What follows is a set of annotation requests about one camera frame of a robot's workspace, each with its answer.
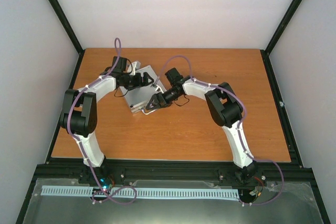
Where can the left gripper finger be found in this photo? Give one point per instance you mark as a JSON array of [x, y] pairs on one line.
[[143, 82], [150, 79]]

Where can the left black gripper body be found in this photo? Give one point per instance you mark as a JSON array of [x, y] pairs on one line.
[[130, 85]]

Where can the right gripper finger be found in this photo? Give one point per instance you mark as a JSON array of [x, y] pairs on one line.
[[156, 97], [154, 105]]

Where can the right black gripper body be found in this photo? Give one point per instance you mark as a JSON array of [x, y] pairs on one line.
[[171, 97]]

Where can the aluminium poker case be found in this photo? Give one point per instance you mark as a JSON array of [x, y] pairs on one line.
[[138, 98]]

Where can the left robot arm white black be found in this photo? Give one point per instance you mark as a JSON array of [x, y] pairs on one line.
[[79, 116]]

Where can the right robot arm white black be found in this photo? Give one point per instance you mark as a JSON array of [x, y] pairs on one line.
[[226, 111]]

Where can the green lit circuit board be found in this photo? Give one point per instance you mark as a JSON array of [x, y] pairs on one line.
[[107, 184]]

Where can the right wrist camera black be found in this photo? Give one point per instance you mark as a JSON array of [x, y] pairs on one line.
[[157, 88]]

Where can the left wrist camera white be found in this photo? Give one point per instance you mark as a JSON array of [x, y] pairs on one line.
[[133, 68]]

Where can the light blue cable duct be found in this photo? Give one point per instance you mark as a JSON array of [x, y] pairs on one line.
[[142, 193]]

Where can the black aluminium frame rail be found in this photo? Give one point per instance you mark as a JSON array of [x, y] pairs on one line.
[[125, 171]]

